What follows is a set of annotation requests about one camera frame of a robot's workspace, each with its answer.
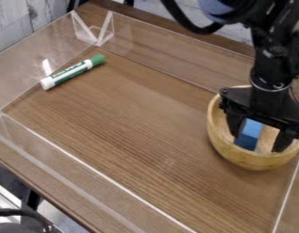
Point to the green and white marker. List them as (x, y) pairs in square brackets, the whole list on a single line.
[(72, 71)]

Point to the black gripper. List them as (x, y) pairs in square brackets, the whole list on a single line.
[(271, 108)]

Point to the black table leg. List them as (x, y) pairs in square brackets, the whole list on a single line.
[(33, 200)]

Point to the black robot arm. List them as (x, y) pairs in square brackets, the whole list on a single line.
[(272, 20)]

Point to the blue rectangular block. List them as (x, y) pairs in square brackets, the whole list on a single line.
[(248, 136)]

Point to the brown wooden bowl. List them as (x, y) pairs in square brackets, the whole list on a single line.
[(262, 158)]

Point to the clear acrylic tray wall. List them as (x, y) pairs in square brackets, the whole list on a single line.
[(112, 144)]

